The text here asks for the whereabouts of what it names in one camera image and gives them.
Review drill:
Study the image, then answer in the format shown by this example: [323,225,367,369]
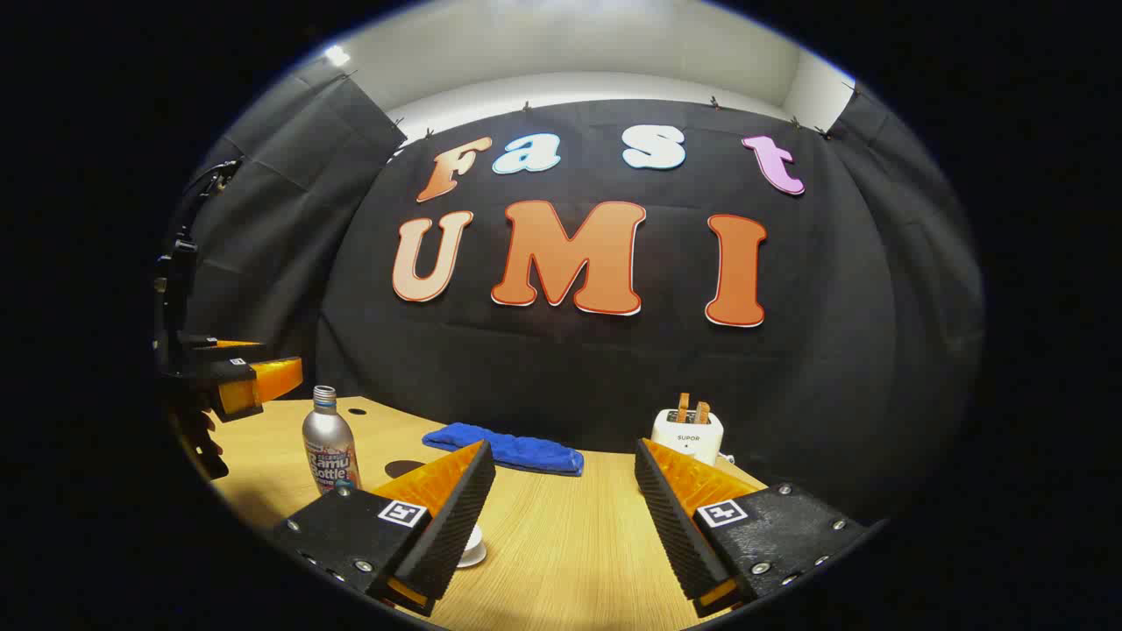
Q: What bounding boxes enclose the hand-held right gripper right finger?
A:
[634,438,886,619]

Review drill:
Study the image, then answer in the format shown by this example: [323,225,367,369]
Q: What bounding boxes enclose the blue towel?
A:
[422,422,586,478]

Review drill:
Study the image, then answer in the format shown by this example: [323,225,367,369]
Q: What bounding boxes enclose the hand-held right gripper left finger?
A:
[267,440,497,617]

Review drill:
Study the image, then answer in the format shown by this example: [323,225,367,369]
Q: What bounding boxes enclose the silver water bottle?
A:
[302,386,362,497]

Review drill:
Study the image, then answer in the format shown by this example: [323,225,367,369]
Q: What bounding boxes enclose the white toaster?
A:
[650,408,726,466]

